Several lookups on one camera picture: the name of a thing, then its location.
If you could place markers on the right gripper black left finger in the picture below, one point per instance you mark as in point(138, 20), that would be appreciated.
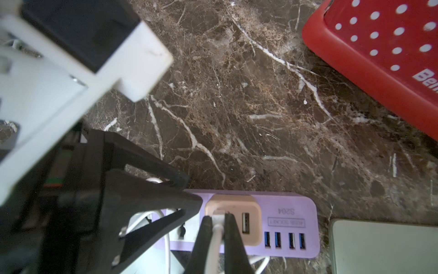
point(197, 261)

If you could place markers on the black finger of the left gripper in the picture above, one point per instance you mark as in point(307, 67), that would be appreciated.
point(136, 214)
point(123, 152)

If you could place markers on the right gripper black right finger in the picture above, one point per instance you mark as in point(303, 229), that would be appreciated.
point(236, 259)

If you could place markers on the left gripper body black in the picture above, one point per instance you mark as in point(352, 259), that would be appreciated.
point(52, 223)

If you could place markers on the pink charger adapter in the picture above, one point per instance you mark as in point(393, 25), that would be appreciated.
point(245, 209)

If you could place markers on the silver apple laptop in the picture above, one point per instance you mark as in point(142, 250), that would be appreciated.
point(366, 247)

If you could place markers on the purple power strip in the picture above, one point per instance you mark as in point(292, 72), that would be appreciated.
point(289, 223)

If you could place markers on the red polka dot toaster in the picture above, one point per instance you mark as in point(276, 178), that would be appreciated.
point(387, 48)

